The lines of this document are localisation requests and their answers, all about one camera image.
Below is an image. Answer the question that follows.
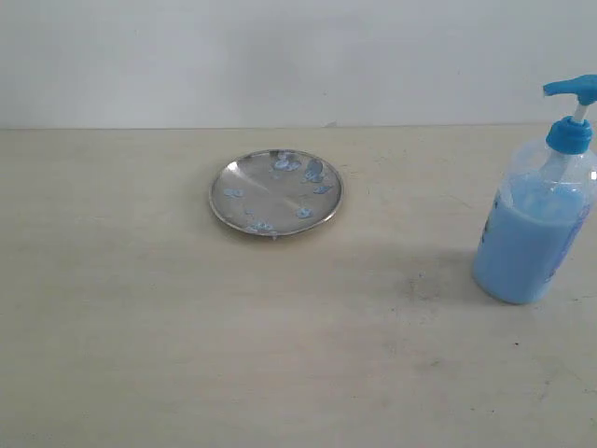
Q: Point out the round steel plate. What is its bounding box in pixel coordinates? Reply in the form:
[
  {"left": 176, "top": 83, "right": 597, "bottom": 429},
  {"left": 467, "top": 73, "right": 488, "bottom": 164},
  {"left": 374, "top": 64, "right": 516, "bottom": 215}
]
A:
[{"left": 209, "top": 149, "right": 344, "bottom": 239}]

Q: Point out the blue soap pump bottle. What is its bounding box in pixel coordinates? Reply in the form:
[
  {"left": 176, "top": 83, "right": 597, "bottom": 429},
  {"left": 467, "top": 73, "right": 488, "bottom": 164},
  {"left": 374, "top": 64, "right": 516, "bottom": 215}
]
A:
[{"left": 473, "top": 75, "right": 596, "bottom": 304}]

